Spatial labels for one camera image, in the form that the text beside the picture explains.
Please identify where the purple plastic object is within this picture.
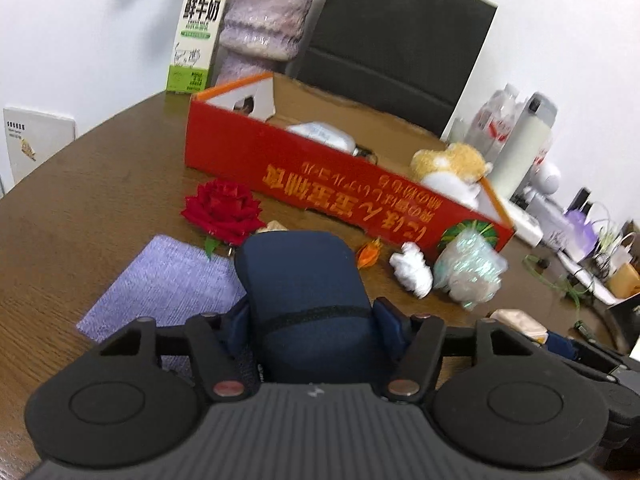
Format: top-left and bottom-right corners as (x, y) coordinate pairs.
(563, 207), (599, 262)

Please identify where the white round desk gadget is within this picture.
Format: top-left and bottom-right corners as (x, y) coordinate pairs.
(522, 159), (564, 212)

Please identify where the clear plastic water bottle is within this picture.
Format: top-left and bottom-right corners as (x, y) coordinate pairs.
(464, 83), (527, 162)

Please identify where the white thermos bottle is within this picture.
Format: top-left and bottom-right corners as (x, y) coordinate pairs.
(492, 92), (559, 201)

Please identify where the small orange trinket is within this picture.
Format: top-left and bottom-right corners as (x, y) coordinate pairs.
(355, 237), (386, 269)

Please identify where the white power strip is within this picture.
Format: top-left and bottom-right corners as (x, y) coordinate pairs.
(509, 204), (544, 248)

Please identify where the white booklet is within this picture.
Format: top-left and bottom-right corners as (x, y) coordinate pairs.
(2, 106), (77, 185)

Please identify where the iridescent wrapped bundle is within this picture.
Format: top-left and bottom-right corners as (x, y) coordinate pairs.
(432, 227), (509, 311)

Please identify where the purple ceramic vase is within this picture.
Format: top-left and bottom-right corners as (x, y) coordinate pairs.
(212, 0), (320, 89)

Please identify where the red cardboard box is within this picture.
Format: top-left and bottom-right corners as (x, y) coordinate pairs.
(184, 72), (517, 254)

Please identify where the purple woven cloth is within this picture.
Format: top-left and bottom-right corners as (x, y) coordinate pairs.
(76, 233), (249, 377)

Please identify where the small brown box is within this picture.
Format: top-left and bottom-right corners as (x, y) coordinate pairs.
(607, 262), (640, 302)

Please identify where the beige soft block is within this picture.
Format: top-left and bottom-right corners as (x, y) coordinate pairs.
(487, 308), (550, 345)

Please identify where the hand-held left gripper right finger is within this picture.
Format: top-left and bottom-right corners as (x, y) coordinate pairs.
(372, 297), (539, 404)

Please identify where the brown wooden desktop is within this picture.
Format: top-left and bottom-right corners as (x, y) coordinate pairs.
(0, 76), (640, 480)

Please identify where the crumpled white tissue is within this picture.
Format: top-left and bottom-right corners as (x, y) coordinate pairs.
(388, 241), (434, 299)

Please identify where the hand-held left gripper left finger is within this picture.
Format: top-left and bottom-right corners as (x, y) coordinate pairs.
(97, 296), (261, 403)

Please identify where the black paper bag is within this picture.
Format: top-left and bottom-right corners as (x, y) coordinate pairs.
(294, 0), (500, 139)

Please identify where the red artificial rose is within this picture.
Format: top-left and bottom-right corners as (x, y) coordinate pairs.
(180, 178), (266, 261)

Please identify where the dark blue fabric pouch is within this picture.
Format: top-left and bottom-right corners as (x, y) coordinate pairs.
(234, 230), (397, 386)

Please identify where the yellow white plush toy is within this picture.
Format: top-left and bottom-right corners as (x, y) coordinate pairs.
(409, 142), (494, 209)

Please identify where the white plastic packet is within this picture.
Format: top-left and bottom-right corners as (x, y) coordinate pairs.
(285, 120), (357, 154)

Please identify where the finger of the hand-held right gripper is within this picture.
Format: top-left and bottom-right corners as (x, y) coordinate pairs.
(546, 331), (640, 385)

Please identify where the green white milk carton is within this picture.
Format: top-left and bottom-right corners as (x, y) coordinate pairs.
(166, 0), (237, 95)

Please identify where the green cable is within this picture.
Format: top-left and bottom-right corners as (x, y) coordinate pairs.
(523, 253), (584, 312)

